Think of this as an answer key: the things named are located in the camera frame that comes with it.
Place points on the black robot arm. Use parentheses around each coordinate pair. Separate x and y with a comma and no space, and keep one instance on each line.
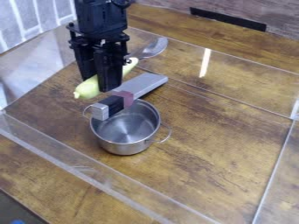
(102,11)

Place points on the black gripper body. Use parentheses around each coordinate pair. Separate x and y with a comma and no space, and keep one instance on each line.
(90,35)

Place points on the black strip on wall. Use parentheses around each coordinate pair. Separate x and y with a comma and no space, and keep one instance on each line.
(228,19)

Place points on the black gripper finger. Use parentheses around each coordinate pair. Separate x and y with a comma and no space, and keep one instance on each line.
(86,62)
(110,59)

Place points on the silver block with dark bands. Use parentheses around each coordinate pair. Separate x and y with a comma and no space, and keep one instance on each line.
(123,96)

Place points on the clear acrylic enclosure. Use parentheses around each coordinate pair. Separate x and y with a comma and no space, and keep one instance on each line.
(223,165)

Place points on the silver metal pot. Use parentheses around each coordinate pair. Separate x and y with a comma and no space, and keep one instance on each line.
(131,130)

